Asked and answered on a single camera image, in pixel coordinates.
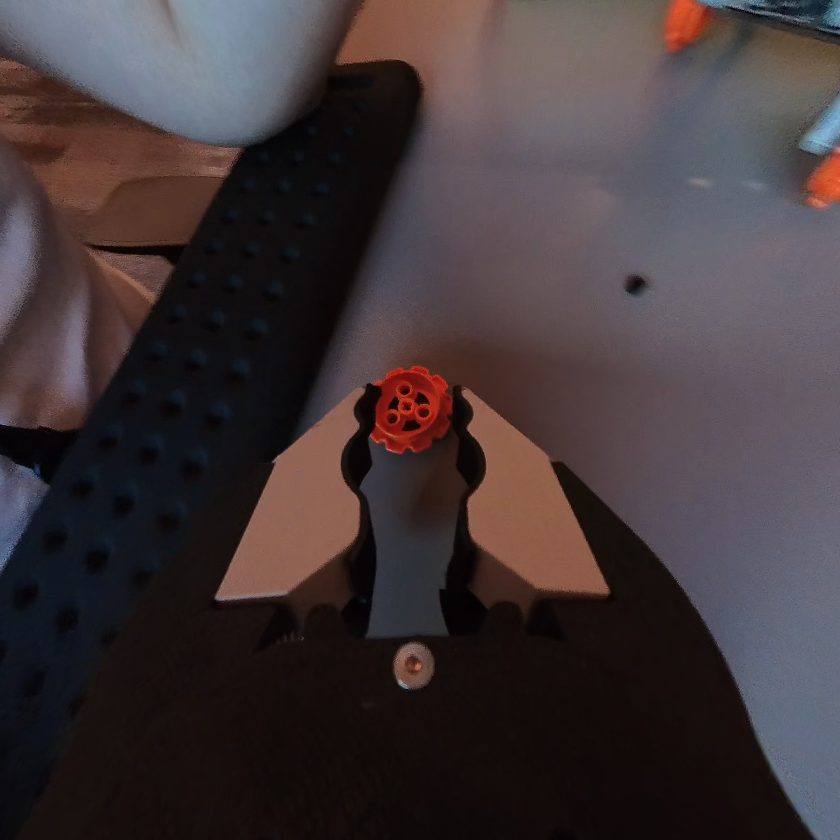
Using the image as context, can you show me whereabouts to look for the grey toy robot orange wheels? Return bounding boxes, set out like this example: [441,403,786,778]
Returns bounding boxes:
[663,0,840,212]

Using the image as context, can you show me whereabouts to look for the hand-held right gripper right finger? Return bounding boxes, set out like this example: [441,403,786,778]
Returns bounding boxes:
[448,386,611,636]

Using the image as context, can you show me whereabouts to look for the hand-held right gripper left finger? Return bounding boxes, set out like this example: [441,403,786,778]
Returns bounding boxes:
[215,386,376,634]

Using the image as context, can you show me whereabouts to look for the orange toy wheel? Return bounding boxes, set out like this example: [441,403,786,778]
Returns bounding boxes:
[368,365,454,455]

